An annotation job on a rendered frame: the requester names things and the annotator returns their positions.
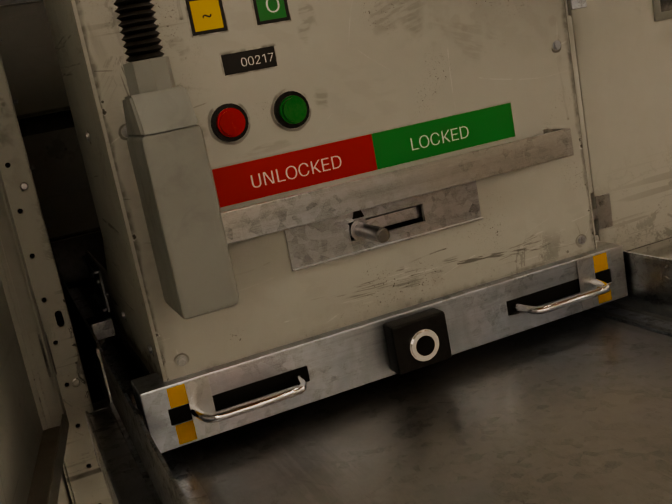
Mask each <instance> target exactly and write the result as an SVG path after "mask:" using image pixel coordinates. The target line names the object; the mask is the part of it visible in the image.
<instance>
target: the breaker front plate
mask: <svg viewBox="0 0 672 504"><path fill-rule="evenodd" d="M115 1H116V0H75V4H76V8H77V12H78V16H79V21H80V25H81V29H82V33H83V37H84V41H85V45H86V49H87V53H88V58H89V62H90V66H91V70H92V74H93V78H94V82H95V86H96V91H97V95H98V99H99V103H100V107H101V111H102V115H103V119H104V123H105V128H106V132H107V136H108V140H109V144H110V148H111V152H112V156H113V161H114V165H115V169H116V173H117V177H118V181H119V185H120V189H121V193H122V198H123V202H124V206H125V210H126V214H127V218H128V222H129V226H130V231H131V235H132V239H133V243H134V247H135V251H136V255H137V259H138V263H139V268H140V272H141V276H142V280H143V284H144V288H145V292H146V296H147V301H148V305H149V309H150V313H151V317H152V321H153V325H154V329H155V333H156V338H157V342H158V346H159V350H160V354H161V358H162V362H163V366H164V371H165V375H166V379H167V381H170V380H173V379H176V378H180V377H183V376H186V375H189V374H193V373H196V372H199V371H202V370H206V369H209V368H212V367H215V366H218V365H222V364H225V363H228V362H231V361H235V360H238V359H241V358H244V357H248V356H251V355H254V354H257V353H261V352H264V351H267V350H270V349H274V348H277V347H280V346H283V345H287V344H290V343H293V342H296V341H300V340H303V339H306V338H309V337H313V336H316V335H319V334H322V333H326V332H329V331H332V330H335V329H339V328H342V327H345V326H348V325H351V324H355V323H358V322H361V321H364V320H368V319H371V318H374V317H377V316H381V315H384V314H387V313H390V312H394V311H397V310H400V309H403V308H407V307H410V306H413V305H416V304H420V303H423V302H426V301H429V300H433V299H436V298H439V297H442V296H446V295H449V294H452V293H455V292H459V291H462V290H465V289H468V288H471V287H475V286H478V285H481V284H484V283H488V282H491V281H494V280H497V279H501V278H504V277H507V276H510V275H514V274H517V273H520V272H523V271H527V270H530V269H533V268H536V267H540V266H543V265H546V264H549V263H553V262H556V261H559V260H562V259H566V258H569V257H572V256H575V255H579V254H582V253H585V252H588V251H591V250H595V243H594V235H593V227H592V219H591V211H590V203H589V195H588V187H587V179H586V172H585V164H584V156H583V148H582V140H581V132H580V124H579V116H578V108H577V100H576V92H575V84H574V77H573V69H572V61H571V53H570V45H569V37H568V29H567V21H566V13H565V5H564V0H287V3H288V9H289V14H290V19H291V20H287V21H281V22H275V23H269V24H263V25H257V20H256V15H255V10H254V5H253V0H222V4H223V9H224V14H225V19H226V24H227V29H228V30H227V31H221V32H215V33H209V34H203V35H197V36H193V34H192V29H191V25H190V20H189V16H188V11H187V6H186V2H185V0H151V1H150V3H152V4H154V6H153V8H152V9H151V10H153V11H155V12H156V13H155V14H154V15H153V17H154V18H156V19H157V20H156V21H155V23H154V24H156V25H158V26H159V27H158V28H157V29H156V31H157V32H159V33H160V34H159V35H158V36H157V38H159V39H161V42H160V43H159V45H161V46H163V48H162V49H161V50H160V51H161V52H163V53H164V55H163V56H162V57H164V56H169V60H170V64H171V69H172V73H173V78H174V82H175V87H179V86H183V88H186V90H187V93H188V95H189V98H190V101H191V104H192V107H193V109H194V112H195V115H196V118H197V121H198V124H197V125H199V126H200V127H201V129H202V131H203V136H204V140H205V145H206V149H207V154H208V158H209V163H210V168H211V172H212V170H213V169H217V168H222V167H226V166H231V165H235V164H239V163H244V162H248V161H253V160H257V159H262V158H266V157H271V156H275V155H279V154H284V153H288V152H293V151H297V150H302V149H306V148H311V147H315V146H319V145H324V144H328V143H333V142H337V141H342V140H346V139H351V138H355V137H360V136H364V135H368V134H373V133H377V132H382V131H386V130H391V129H395V128H400V127H404V126H408V125H413V124H417V123H422V122H426V121H431V120H435V119H440V118H444V117H448V116H453V115H457V114H462V113H466V112H471V111H475V110H480V109H484V108H488V107H493V106H497V105H502V104H506V103H511V109H512V116H513V123H514V131H515V137H511V138H506V139H502V140H498V141H494V142H490V143H486V144H482V145H477V146H473V147H469V148H465V149H461V150H457V151H453V152H448V153H444V154H440V155H436V156H432V157H428V158H424V159H420V160H415V161H411V162H407V163H403V164H399V165H395V166H391V167H386V168H382V169H378V170H374V171H370V172H366V173H362V174H357V175H353V176H349V177H345V178H341V179H337V180H333V181H329V182H324V183H320V184H316V185H312V186H308V187H304V188H300V189H295V190H291V191H287V192H283V193H279V194H275V195H271V196H266V197H262V198H258V199H254V200H250V201H246V202H242V203H237V204H233V205H229V206H225V207H221V208H220V205H219V209H220V213H221V212H225V211H230V210H234V209H238V208H242V207H246V206H250V205H254V204H258V203H262V202H266V201H271V200H275V199H279V198H283V197H287V196H291V195H295V194H299V193H303V192H307V191H312V190H316V189H320V188H324V187H328V186H332V185H336V184H340V183H344V182H348V181H353V180H357V179H361V178H365V177H369V176H373V175H377V174H381V173H385V172H389V171H394V170H398V169H402V168H406V167H410V166H414V165H418V164H422V163H426V162H430V161H435V160H439V159H443V158H447V157H451V156H455V155H459V154H463V153H467V152H472V151H476V150H480V149H484V148H488V147H492V146H496V145H500V144H504V143H508V142H513V141H517V140H521V139H525V138H529V137H533V136H537V135H541V134H544V131H543V129H546V128H570V129H571V136H572V144H573V152H574V155H573V156H569V157H565V158H561V159H557V160H553V161H549V162H546V163H542V164H538V165H534V166H530V167H526V168H522V169H518V170H515V171H511V172H507V173H503V174H499V175H495V176H491V177H487V178H484V179H480V180H476V181H472V182H468V183H464V184H460V185H456V186H453V187H449V188H445V189H441V190H437V191H433V192H429V193H425V194H422V195H418V196H414V197H410V198H406V199H402V200H398V201H394V202H391V203H387V204H383V205H379V206H375V207H371V208H367V209H363V210H361V211H362V213H363V215H364V216H363V217H360V218H362V219H366V218H370V217H374V216H378V215H382V214H385V213H389V212H393V211H397V210H401V209H404V208H408V207H412V206H416V205H420V206H421V212H422V217H423V221H421V222H417V223H413V224H410V225H406V226H402V227H398V228H395V229H391V230H388V231H389V233H390V237H389V239H388V241H386V242H384V243H381V242H377V241H373V240H369V239H366V240H364V241H357V240H355V239H354V240H351V236H350V230H349V225H348V223H351V222H353V221H355V220H356V219H359V218H356V219H353V212H352V213H348V214H344V215H340V216H336V217H332V218H329V219H325V220H321V221H317V222H313V223H309V224H305V225H301V226H298V227H294V228H290V229H286V230H282V231H278V232H274V233H270V234H267V235H263V236H259V237H255V238H251V239H247V240H243V241H239V242H236V243H232V244H228V250H229V254H230V259H231V263H232V268H233V272H234V277H235V282H236V286H237V291H238V295H239V301H238V304H236V305H235V306H232V307H229V308H225V309H222V310H218V311H215V312H211V313H207V314H204V315H200V316H197V317H193V318H190V319H183V318H182V317H181V316H180V315H179V314H178V313H177V312H176V311H174V310H173V309H172V308H171V307H170V306H169V305H168V304H167V303H166V302H165V300H164V296H163V291H162V287H161V283H160V279H159V275H158V270H157V266H156V262H155V258H154V254H153V249H152V245H151V241H150V237H149V233H148V228H147V224H146V220H145V216H144V212H143V208H142V203H141V199H140V195H139V191H138V187H137V182H136V178H135V174H134V170H133V166H132V161H131V157H130V153H129V149H128V145H127V139H128V137H129V136H128V135H127V128H126V121H125V115H124V108H123V101H122V100H125V98H124V97H127V96H130V93H129V89H128V84H127V80H126V76H125V72H124V67H123V64H127V63H130V62H128V61H126V60H127V58H128V57H129V56H128V55H126V54H124V53H125V52H126V51H127V50H128V49H126V48H124V47H123V46H124V45H125V43H126V42H125V41H123V40H121V39H122V38H123V37H124V36H125V35H123V34H121V33H120V32H121V31H122V29H123V28H122V27H120V26H118V25H119V24H120V23H121V22H122V21H120V20H118V19H117V17H118V16H119V15H120V14H119V13H117V12H115V10H116V9H117V8H118V7H117V6H115V5H114V3H115ZM271 46H274V51H275V56H276V61H277V66H275V67H269V68H264V69H259V70H253V71H248V72H243V73H237V74H232V75H226V76H225V73H224V68H223V63H222V58H221V55H225V54H231V53H237V52H242V51H248V50H254V49H259V48H265V47H271ZM287 91H295V92H298V93H300V94H302V95H303V96H304V97H305V98H306V100H307V101H308V104H309V110H310V112H309V116H308V119H307V121H306V122H305V123H304V124H303V125H302V126H300V127H298V128H291V129H290V128H286V127H284V126H282V125H281V124H280V123H278V121H277V120H276V118H275V115H274V104H275V101H276V99H277V98H278V97H279V96H280V95H281V94H282V93H285V92H287ZM229 103H232V104H236V105H238V106H240V107H241V108H242V109H243V110H244V111H245V113H246V114H247V117H248V123H249V124H248V129H247V131H246V133H245V135H244V136H243V137H242V138H241V139H239V140H237V141H233V142H227V141H223V140H221V139H219V138H218V137H217V136H216V135H215V134H214V132H213V130H212V127H211V117H212V114H213V112H214V111H215V110H216V108H218V107H219V106H221V105H223V104H229Z"/></svg>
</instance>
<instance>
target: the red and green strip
mask: <svg viewBox="0 0 672 504"><path fill-rule="evenodd" d="M511 137H515V131H514V123H513V116H512V109H511V103H506V104H502V105H497V106H493V107H488V108H484V109H480V110H475V111H471V112H466V113H462V114H457V115H453V116H448V117H444V118H440V119H435V120H431V121H426V122H422V123H417V124H413V125H408V126H404V127H400V128H395V129H391V130H386V131H382V132H377V133H373V134H368V135H364V136H360V137H355V138H351V139H346V140H342V141H337V142H333V143H328V144H324V145H319V146H315V147H311V148H306V149H302V150H297V151H293V152H288V153H284V154H279V155H275V156H271V157H266V158H262V159H257V160H253V161H248V162H244V163H239V164H235V165H231V166H226V167H222V168H217V169H213V170H212V173H213V177H214V182H215V186H216V191H217V196H218V200H219V205H220V208H221V207H225V206H229V205H233V204H237V203H242V202H246V201H250V200H254V199H258V198H262V197H266V196H271V195H275V194H279V193H283V192H287V191H291V190H295V189H300V188H304V187H308V186H312V185H316V184H320V183H324V182H329V181H333V180H337V179H341V178H345V177H349V176H353V175H357V174H362V173H366V172H370V171H374V170H378V169H382V168H386V167H391V166H395V165H399V164H403V163H407V162H411V161H415V160H420V159H424V158H428V157H432V156H436V155H440V154H444V153H448V152H453V151H457V150H461V149H465V148H469V147H473V146H477V145H482V144H486V143H490V142H494V141H498V140H502V139H506V138H511Z"/></svg>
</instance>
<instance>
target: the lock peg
mask: <svg viewBox="0 0 672 504"><path fill-rule="evenodd" d="M363 216H364V215H363V213H362V211H361V210H360V211H356V212H353V219H356V218H359V219H356V220H355V221H353V223H352V224H351V226H350V234H351V236H352V238H354V239H355V240H357V241H364V240H366V239H369V240H373V241H377V242H381V243H384V242H386V241H388V239H389V237H390V233H389V231H388V229H386V228H384V227H379V226H375V225H370V223H369V222H368V221H367V220H366V219H362V218H360V217H363Z"/></svg>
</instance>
